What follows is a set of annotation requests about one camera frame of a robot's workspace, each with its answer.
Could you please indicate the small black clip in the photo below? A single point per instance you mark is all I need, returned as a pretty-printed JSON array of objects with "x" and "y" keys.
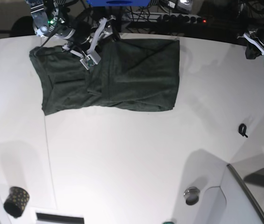
[{"x": 242, "y": 129}]

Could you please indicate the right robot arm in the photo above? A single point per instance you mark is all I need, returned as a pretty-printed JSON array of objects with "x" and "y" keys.
[{"x": 47, "y": 16}]

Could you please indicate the blue bin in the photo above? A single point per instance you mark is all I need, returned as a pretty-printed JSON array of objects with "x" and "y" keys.
[{"x": 118, "y": 3}]

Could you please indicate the black patterned cup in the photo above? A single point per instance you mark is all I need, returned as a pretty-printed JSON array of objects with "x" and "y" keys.
[{"x": 16, "y": 201}]

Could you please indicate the white power strip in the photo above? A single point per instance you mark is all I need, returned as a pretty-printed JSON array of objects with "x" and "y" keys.
[{"x": 163, "y": 17}]

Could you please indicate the round metal table grommet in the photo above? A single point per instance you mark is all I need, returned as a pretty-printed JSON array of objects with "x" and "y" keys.
[{"x": 191, "y": 195}]

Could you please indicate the dark green t-shirt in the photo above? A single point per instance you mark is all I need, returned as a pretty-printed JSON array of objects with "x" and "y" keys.
[{"x": 139, "y": 75}]

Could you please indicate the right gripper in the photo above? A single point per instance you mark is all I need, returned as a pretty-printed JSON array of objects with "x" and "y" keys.
[{"x": 83, "y": 39}]

